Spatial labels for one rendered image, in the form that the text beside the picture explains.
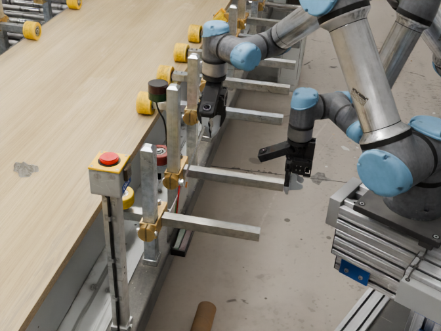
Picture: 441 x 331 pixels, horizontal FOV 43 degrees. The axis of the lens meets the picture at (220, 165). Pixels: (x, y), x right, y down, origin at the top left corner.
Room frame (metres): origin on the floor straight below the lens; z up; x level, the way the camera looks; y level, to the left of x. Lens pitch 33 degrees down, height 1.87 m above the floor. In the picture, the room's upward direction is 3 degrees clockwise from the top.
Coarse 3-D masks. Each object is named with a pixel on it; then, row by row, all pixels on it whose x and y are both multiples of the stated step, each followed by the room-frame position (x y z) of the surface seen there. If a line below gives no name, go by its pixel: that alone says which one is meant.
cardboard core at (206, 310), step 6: (198, 306) 1.67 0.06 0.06; (204, 306) 1.66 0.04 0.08; (210, 306) 1.66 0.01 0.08; (198, 312) 1.63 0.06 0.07; (204, 312) 1.62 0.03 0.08; (210, 312) 1.63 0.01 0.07; (198, 318) 1.59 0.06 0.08; (204, 318) 1.59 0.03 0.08; (210, 318) 1.60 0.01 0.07; (192, 324) 1.57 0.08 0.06; (198, 324) 1.56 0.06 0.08; (204, 324) 1.56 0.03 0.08; (210, 324) 1.58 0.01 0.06; (192, 330) 1.53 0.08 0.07; (198, 330) 1.52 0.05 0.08; (204, 330) 1.53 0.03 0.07; (210, 330) 1.56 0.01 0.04
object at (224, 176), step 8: (160, 168) 1.53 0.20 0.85; (184, 168) 1.52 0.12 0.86; (192, 168) 1.52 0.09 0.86; (200, 168) 1.53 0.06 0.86; (208, 168) 1.53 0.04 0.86; (192, 176) 1.51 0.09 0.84; (200, 176) 1.51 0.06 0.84; (208, 176) 1.50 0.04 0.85; (216, 176) 1.50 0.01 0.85; (224, 176) 1.49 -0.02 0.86; (232, 176) 1.49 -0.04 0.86; (240, 176) 1.49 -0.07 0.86; (248, 176) 1.50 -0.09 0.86; (256, 176) 1.50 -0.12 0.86; (264, 176) 1.50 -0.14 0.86; (240, 184) 1.49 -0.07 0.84; (248, 184) 1.48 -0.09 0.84; (256, 184) 1.48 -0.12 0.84; (264, 184) 1.47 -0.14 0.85; (272, 184) 1.47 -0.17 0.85; (280, 184) 1.46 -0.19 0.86
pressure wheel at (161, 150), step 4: (160, 148) 1.56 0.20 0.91; (164, 148) 1.57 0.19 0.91; (160, 152) 1.54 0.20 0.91; (164, 152) 1.54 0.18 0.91; (160, 156) 1.51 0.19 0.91; (164, 156) 1.52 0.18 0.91; (160, 160) 1.51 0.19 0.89; (164, 160) 1.51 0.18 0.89; (160, 164) 1.51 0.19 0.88; (164, 164) 1.51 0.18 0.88; (160, 176) 1.54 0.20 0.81
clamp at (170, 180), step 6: (186, 156) 1.58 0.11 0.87; (180, 162) 1.54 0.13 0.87; (186, 162) 1.56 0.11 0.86; (180, 168) 1.51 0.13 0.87; (168, 174) 1.47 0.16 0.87; (174, 174) 1.47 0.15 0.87; (180, 174) 1.49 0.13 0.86; (162, 180) 1.47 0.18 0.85; (168, 180) 1.45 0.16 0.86; (174, 180) 1.45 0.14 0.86; (168, 186) 1.45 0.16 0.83; (174, 186) 1.45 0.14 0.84
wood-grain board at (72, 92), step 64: (128, 0) 3.13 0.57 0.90; (192, 0) 3.20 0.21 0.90; (0, 64) 2.17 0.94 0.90; (64, 64) 2.21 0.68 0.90; (128, 64) 2.24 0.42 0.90; (0, 128) 1.65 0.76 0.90; (64, 128) 1.67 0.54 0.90; (128, 128) 1.69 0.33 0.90; (0, 192) 1.29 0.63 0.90; (64, 192) 1.30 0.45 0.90; (0, 256) 1.03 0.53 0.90; (64, 256) 1.04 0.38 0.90; (0, 320) 0.83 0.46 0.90
